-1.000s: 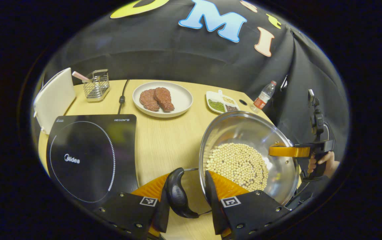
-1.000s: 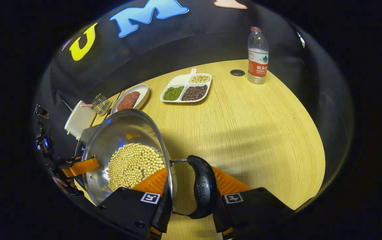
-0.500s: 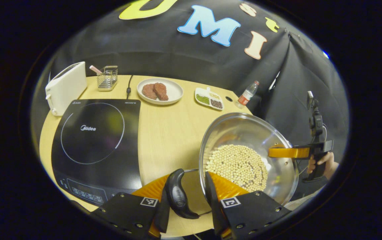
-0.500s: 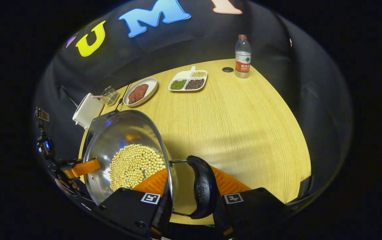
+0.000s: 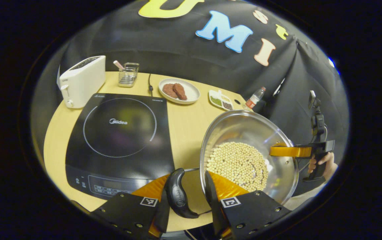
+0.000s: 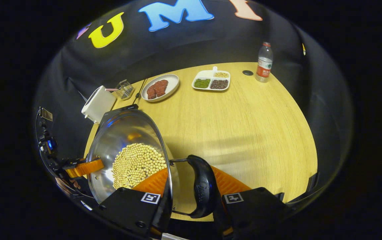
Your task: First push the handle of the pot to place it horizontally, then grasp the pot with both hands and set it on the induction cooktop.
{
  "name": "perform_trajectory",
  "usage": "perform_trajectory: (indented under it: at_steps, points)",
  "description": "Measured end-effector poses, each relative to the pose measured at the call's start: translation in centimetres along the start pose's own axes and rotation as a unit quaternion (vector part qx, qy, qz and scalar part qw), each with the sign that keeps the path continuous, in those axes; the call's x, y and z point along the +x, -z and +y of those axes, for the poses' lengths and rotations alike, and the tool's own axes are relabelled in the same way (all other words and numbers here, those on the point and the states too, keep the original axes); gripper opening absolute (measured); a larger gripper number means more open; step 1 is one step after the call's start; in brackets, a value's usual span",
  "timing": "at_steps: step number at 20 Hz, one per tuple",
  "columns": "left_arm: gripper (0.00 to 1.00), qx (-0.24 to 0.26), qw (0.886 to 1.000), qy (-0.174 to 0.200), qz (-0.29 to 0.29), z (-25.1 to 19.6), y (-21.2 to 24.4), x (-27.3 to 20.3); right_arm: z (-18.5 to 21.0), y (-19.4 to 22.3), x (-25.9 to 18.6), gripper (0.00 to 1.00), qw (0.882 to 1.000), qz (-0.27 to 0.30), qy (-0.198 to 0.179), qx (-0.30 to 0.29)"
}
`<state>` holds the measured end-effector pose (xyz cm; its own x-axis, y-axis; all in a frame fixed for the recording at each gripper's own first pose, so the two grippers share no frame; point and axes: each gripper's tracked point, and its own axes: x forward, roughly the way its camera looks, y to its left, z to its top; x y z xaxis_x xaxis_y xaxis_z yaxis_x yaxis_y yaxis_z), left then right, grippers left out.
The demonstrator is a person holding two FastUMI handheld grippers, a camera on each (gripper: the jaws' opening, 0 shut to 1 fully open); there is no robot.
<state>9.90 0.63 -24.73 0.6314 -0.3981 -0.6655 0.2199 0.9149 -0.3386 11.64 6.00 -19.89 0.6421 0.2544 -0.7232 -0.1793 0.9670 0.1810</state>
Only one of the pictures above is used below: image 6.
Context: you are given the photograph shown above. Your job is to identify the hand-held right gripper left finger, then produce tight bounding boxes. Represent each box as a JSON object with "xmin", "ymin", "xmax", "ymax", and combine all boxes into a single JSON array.
[{"xmin": 98, "ymin": 167, "xmax": 173, "ymax": 239}]

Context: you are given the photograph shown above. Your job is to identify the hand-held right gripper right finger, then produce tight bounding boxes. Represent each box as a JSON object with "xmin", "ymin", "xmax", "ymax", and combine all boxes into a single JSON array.
[{"xmin": 209, "ymin": 165, "xmax": 289, "ymax": 238}]

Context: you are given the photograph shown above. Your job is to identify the pile of yellow soybeans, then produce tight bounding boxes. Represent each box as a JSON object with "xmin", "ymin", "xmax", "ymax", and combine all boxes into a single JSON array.
[{"xmin": 112, "ymin": 143, "xmax": 167, "ymax": 190}]

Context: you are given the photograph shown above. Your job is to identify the stainless steel pot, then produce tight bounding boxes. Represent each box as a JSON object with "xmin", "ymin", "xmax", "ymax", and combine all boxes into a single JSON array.
[{"xmin": 87, "ymin": 108, "xmax": 218, "ymax": 219}]

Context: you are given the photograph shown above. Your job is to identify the black induction cooktop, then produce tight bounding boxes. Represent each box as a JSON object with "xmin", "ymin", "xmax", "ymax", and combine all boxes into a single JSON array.
[{"xmin": 95, "ymin": 104, "xmax": 139, "ymax": 135}]

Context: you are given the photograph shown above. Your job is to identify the white toaster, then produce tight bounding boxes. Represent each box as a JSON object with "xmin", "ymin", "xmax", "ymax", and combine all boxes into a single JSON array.
[{"xmin": 81, "ymin": 85, "xmax": 117, "ymax": 124}]

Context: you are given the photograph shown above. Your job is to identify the small clear glass holder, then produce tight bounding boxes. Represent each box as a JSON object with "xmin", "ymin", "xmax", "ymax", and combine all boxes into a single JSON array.
[{"xmin": 116, "ymin": 79, "xmax": 135, "ymax": 100}]

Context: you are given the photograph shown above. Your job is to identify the round white plate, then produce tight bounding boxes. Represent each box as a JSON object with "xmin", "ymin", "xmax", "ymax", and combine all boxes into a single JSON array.
[{"xmin": 141, "ymin": 74, "xmax": 180, "ymax": 102}]

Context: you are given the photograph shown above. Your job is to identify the pile of green mung beans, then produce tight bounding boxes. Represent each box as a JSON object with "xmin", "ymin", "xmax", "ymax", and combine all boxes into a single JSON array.
[{"xmin": 194, "ymin": 78, "xmax": 211, "ymax": 89}]

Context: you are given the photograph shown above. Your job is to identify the pile of dark red beans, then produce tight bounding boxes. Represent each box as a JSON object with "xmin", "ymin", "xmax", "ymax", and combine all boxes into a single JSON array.
[{"xmin": 210, "ymin": 79, "xmax": 228, "ymax": 90}]

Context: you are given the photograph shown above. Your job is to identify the white divided tray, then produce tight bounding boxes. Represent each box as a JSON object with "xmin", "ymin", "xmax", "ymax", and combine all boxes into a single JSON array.
[{"xmin": 191, "ymin": 66, "xmax": 231, "ymax": 91}]

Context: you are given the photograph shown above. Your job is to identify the clear plastic water bottle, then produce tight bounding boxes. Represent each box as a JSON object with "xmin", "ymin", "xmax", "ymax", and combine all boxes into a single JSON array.
[{"xmin": 255, "ymin": 42, "xmax": 274, "ymax": 83}]

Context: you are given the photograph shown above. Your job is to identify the black power cable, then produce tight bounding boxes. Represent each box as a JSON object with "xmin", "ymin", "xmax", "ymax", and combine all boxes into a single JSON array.
[{"xmin": 134, "ymin": 78, "xmax": 148, "ymax": 104}]

